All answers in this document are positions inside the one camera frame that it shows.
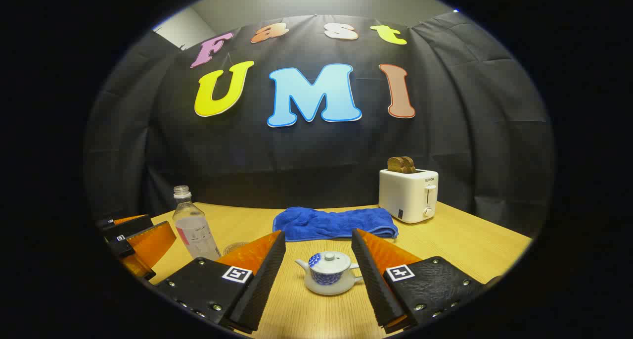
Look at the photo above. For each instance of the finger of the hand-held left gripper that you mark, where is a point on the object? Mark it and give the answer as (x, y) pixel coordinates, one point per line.
(148, 245)
(126, 227)

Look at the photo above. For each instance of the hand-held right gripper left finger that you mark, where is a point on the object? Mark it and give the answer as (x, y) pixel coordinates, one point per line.
(262, 279)

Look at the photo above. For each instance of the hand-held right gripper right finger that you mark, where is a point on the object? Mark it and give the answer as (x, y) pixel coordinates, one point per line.
(373, 279)

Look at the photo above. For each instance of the round wooden coaster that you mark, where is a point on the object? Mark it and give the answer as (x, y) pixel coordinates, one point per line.
(235, 247)

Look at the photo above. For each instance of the white blue-flowered teacup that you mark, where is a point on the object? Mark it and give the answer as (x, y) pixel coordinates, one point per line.
(326, 285)

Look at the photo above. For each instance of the clear plastic water bottle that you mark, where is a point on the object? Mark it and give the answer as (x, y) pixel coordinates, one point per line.
(195, 230)

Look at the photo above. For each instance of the blue folded towel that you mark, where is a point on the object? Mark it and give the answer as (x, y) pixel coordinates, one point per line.
(336, 222)

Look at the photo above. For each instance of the white toaster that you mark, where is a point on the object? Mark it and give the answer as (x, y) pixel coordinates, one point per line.
(408, 195)

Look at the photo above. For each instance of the brown bread slice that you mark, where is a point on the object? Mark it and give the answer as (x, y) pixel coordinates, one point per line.
(395, 165)
(410, 165)

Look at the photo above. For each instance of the black backdrop cloth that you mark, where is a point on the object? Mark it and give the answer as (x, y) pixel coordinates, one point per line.
(316, 151)

